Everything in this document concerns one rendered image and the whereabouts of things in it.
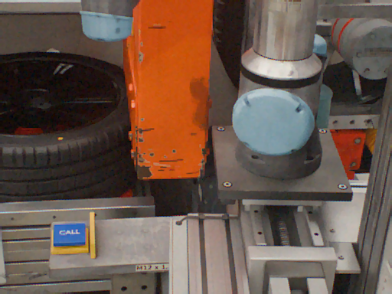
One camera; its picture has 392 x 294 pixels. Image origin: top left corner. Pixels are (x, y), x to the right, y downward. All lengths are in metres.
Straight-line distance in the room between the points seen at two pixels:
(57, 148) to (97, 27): 0.90
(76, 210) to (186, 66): 0.51
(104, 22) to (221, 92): 2.35
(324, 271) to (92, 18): 0.52
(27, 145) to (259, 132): 1.01
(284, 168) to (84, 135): 0.87
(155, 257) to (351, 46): 0.64
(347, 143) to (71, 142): 0.72
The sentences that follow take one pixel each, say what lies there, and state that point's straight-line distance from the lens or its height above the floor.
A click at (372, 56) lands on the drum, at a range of 1.71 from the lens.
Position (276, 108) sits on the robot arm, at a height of 1.02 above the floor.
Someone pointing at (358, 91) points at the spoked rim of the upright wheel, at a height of 0.64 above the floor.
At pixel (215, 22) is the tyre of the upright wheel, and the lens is 1.86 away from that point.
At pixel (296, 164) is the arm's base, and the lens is 1.25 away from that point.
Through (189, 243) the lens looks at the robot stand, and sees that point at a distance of 1.23.
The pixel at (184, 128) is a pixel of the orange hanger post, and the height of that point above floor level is 0.66.
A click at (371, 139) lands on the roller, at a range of 2.04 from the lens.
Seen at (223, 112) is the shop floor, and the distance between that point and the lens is 3.24.
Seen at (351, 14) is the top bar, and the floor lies 0.96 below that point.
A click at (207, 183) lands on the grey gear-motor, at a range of 2.01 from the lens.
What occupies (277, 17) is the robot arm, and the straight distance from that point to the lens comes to 1.02.
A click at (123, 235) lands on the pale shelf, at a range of 1.72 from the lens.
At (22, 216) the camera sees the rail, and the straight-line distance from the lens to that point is 1.94.
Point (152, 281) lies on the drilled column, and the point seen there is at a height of 0.37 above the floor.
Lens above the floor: 1.48
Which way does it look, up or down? 30 degrees down
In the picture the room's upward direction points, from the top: 3 degrees clockwise
